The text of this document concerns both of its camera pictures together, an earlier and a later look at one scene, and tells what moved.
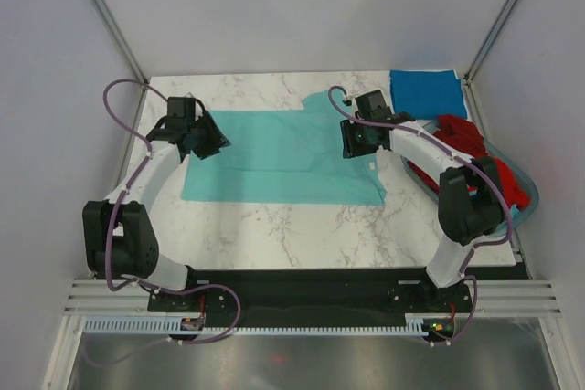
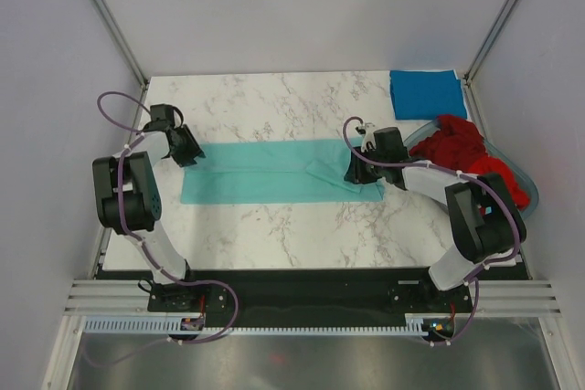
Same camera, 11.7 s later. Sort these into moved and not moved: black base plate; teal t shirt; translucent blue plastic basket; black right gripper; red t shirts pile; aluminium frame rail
Moved: black right gripper; teal t shirt
Not moved: black base plate; translucent blue plastic basket; aluminium frame rail; red t shirts pile
